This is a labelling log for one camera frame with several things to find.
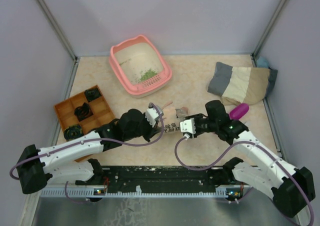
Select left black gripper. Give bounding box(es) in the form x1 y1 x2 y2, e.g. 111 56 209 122
124 111 161 141

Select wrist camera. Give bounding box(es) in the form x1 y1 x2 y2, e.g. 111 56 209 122
145 106 164 127
179 118 196 139

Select purple plastic scoop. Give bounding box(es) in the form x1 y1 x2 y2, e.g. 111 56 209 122
229 103 250 120

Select black part in tray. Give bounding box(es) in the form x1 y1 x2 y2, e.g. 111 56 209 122
84 87 102 102

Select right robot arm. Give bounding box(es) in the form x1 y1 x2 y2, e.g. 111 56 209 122
181 100 316 218

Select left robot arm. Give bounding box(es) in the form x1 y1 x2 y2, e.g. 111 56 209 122
9 105 165 195

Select grey beige folded cloth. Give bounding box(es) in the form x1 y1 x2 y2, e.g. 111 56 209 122
207 62 278 105

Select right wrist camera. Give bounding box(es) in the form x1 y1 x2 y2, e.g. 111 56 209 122
179 118 196 139

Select blue cloth in corner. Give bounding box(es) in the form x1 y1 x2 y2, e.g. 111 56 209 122
256 56 271 69

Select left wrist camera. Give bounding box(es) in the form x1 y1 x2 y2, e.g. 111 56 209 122
145 106 164 127

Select beige cat litter bag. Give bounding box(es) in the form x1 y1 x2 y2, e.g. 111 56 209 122
161 101 189 134

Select pink litter box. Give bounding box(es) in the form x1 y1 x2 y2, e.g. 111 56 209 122
109 34 173 98

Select green litter pellets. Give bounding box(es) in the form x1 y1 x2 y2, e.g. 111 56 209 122
135 68 158 83

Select black part front tray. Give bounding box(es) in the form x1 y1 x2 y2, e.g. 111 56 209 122
63 124 84 141

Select orange compartment tray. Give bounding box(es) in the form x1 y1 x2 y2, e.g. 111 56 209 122
54 84 116 163

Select black ring in tray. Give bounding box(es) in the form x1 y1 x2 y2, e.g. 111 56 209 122
74 103 95 121

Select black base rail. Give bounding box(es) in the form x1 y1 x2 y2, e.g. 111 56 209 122
75 166 245 198

